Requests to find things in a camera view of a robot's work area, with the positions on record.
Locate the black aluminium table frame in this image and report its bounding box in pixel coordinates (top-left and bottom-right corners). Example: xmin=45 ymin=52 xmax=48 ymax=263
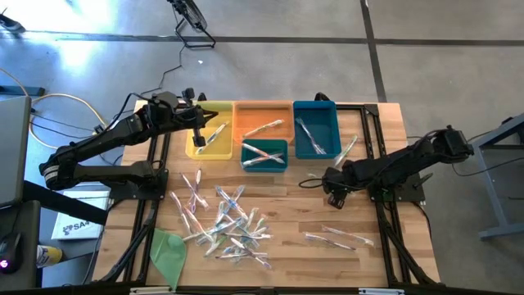
xmin=93 ymin=101 xmax=193 ymax=284
xmin=334 ymin=102 xmax=439 ymax=286

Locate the black fan power cable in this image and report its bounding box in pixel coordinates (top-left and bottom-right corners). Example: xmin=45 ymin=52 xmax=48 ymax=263
xmin=112 ymin=43 xmax=185 ymax=124

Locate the large blue plastic bin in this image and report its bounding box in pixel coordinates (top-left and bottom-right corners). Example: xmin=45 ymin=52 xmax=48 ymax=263
xmin=292 ymin=100 xmax=343 ymax=161

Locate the orange plastic bin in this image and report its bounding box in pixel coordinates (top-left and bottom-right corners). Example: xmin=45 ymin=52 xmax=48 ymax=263
xmin=232 ymin=100 xmax=296 ymax=145

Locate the white label strip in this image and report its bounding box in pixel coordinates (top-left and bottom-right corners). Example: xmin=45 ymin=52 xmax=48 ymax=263
xmin=359 ymin=288 xmax=405 ymax=295
xmin=129 ymin=287 xmax=172 ymax=295

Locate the white printed box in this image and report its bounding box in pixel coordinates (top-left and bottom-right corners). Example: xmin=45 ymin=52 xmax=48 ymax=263
xmin=51 ymin=190 xmax=111 ymax=241

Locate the grey desk leg frame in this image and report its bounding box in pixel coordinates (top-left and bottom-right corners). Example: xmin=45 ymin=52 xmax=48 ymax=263
xmin=477 ymin=112 xmax=524 ymax=242

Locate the blue white wrapped toothbrush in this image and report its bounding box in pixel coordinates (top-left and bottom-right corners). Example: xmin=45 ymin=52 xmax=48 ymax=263
xmin=182 ymin=217 xmax=246 ymax=243

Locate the black desk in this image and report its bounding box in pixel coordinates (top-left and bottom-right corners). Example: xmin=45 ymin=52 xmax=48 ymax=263
xmin=0 ymin=179 xmax=110 ymax=291

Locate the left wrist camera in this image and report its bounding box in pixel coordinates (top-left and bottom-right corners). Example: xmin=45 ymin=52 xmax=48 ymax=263
xmin=154 ymin=91 xmax=181 ymax=111

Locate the person's shoe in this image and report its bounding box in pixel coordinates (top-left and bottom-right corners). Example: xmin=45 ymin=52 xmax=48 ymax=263
xmin=0 ymin=14 xmax=26 ymax=34

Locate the black computer mouse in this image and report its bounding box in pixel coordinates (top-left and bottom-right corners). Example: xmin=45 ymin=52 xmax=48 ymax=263
xmin=0 ymin=232 xmax=24 ymax=275

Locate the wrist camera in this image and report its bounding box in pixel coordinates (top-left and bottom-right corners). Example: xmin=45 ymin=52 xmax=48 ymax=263
xmin=154 ymin=91 xmax=181 ymax=111
xmin=321 ymin=171 xmax=339 ymax=193

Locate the dark blue floor bar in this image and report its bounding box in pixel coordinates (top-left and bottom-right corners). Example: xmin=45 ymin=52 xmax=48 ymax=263
xmin=0 ymin=85 xmax=46 ymax=98

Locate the grey laptop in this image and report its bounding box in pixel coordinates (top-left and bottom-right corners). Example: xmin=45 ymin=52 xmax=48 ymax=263
xmin=0 ymin=96 xmax=33 ymax=207

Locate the green cloth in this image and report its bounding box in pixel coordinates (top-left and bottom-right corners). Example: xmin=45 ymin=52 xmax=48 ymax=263
xmin=149 ymin=228 xmax=188 ymax=291

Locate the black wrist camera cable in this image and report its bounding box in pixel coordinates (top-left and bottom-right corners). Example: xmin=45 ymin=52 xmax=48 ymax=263
xmin=297 ymin=176 xmax=328 ymax=191

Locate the clear plastic wrapped toothbrush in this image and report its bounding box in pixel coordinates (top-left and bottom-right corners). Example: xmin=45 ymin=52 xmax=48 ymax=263
xmin=321 ymin=224 xmax=376 ymax=247

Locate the yellow plastic bin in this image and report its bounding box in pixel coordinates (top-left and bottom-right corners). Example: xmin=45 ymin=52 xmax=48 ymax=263
xmin=184 ymin=101 xmax=235 ymax=161

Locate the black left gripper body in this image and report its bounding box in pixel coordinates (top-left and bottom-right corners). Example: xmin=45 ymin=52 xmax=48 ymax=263
xmin=165 ymin=87 xmax=208 ymax=148

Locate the yellow spray can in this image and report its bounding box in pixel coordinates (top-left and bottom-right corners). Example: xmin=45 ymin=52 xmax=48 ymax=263
xmin=35 ymin=244 xmax=64 ymax=270

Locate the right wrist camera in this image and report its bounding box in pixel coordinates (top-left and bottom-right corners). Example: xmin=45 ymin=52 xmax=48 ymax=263
xmin=321 ymin=171 xmax=339 ymax=193

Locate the black floor fan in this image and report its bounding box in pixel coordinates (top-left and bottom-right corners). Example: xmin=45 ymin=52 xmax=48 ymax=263
xmin=166 ymin=0 xmax=217 ymax=49

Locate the small teal plastic bin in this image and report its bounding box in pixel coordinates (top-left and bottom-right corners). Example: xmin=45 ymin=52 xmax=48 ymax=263
xmin=240 ymin=138 xmax=290 ymax=174

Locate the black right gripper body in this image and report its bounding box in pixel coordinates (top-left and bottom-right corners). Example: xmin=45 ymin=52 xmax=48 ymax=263
xmin=327 ymin=165 xmax=355 ymax=211

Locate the purple bristle wrapped toothbrush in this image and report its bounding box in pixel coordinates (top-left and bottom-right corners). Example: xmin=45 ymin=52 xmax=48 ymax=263
xmin=215 ymin=252 xmax=269 ymax=261

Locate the yellow cable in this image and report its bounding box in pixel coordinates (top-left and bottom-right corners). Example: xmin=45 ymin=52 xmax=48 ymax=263
xmin=0 ymin=67 xmax=111 ymax=149

